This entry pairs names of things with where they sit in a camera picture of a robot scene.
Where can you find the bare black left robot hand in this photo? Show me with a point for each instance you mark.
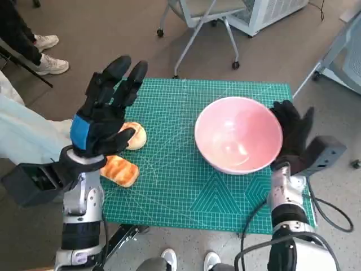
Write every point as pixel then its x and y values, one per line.
pixel 98 127

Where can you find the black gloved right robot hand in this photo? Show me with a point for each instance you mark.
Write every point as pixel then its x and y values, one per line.
pixel 293 130

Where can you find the round pale toy bun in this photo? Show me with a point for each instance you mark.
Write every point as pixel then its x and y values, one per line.
pixel 139 138

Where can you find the long orange toy bread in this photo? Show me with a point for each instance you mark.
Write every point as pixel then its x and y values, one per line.
pixel 124 172

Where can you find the pink bowl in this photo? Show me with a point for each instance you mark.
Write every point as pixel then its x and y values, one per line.
pixel 239 132

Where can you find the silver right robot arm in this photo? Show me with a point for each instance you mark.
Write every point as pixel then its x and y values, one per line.
pixel 285 192

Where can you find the black caster wheel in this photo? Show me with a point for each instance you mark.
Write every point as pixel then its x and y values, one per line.
pixel 356 164

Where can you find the person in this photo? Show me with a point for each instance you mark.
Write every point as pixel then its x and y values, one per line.
pixel 169 255
pixel 22 127
pixel 17 28

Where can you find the green cutting mat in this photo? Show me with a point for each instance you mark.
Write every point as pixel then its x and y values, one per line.
pixel 169 169

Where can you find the white mesh chair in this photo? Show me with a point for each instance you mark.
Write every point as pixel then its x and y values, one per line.
pixel 347 56

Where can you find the black stand leg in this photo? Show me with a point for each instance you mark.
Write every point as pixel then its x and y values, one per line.
pixel 28 67

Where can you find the black table leg brace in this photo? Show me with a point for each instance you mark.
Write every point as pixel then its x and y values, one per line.
pixel 127 234

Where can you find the white perforated cabinet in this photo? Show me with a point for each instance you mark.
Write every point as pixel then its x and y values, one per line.
pixel 270 14

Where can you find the grey office chair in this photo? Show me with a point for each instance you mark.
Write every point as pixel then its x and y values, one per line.
pixel 208 11

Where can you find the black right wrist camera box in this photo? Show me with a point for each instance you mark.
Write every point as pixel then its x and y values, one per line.
pixel 324 152

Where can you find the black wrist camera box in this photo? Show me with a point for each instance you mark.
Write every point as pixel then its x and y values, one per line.
pixel 28 183
pixel 324 152

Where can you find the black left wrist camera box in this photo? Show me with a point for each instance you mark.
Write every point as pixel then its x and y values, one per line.
pixel 28 183

